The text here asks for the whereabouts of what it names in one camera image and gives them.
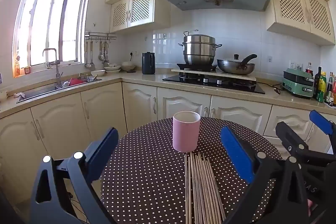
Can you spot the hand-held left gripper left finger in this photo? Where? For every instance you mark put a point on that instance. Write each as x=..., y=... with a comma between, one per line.
x=103, y=150

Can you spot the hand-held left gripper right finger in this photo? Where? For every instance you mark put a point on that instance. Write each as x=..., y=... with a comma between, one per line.
x=236, y=155

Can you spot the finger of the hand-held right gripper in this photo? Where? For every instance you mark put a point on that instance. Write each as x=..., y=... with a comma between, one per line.
x=321, y=121
x=288, y=134

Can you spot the bundle of wooden chopsticks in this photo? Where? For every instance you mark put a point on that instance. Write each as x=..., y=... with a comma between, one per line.
x=203, y=187

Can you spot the pink cup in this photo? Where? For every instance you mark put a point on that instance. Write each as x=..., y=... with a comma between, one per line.
x=185, y=134

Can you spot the dark sauce bottle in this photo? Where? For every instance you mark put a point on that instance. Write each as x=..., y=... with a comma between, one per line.
x=330, y=90

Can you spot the dark glass bottle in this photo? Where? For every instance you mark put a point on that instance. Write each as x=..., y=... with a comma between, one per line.
x=318, y=79

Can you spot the brown polka dot tablecloth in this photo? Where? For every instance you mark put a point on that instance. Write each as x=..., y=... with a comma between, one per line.
x=147, y=161

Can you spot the green countertop cooker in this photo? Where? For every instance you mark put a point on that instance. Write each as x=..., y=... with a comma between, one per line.
x=298, y=83

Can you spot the red plastic basin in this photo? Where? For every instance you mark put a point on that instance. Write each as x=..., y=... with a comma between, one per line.
x=75, y=81

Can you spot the black glass cooktop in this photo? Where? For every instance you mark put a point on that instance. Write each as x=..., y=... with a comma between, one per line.
x=215, y=83

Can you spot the white bowl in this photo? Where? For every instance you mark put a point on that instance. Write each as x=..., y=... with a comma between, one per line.
x=98, y=72

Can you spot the beige kitchen countertop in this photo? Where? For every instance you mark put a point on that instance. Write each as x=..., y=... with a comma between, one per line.
x=136, y=78

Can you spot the steel kitchen sink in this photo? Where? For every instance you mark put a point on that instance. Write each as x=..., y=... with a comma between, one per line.
x=39, y=91

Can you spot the hanging steel ladle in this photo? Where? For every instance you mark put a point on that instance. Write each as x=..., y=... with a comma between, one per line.
x=87, y=64

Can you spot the hanging steel skimmer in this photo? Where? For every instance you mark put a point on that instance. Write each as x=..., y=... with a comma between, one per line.
x=101, y=56

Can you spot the steel faucet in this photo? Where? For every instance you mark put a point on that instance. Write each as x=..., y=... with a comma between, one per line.
x=57, y=66

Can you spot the black electric kettle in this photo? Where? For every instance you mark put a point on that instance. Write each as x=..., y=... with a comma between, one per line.
x=148, y=64

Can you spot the black burner stand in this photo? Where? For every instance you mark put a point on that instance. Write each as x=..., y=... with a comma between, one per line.
x=195, y=67

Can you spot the small red box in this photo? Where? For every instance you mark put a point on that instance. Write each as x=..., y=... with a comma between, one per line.
x=27, y=70

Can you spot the steel steamer pot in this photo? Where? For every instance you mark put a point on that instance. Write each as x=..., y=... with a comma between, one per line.
x=199, y=50

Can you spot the small amber bottle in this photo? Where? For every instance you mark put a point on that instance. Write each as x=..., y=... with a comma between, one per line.
x=17, y=67

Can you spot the barred kitchen window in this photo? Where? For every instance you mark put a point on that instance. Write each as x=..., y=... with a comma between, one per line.
x=52, y=19

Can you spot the white wall outlet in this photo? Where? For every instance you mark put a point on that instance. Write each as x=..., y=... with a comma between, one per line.
x=294, y=65

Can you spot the wall outlet with black plug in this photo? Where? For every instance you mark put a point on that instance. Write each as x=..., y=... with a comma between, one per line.
x=130, y=54

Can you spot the steel wall utensil rack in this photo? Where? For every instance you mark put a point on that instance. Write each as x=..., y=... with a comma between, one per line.
x=101, y=35

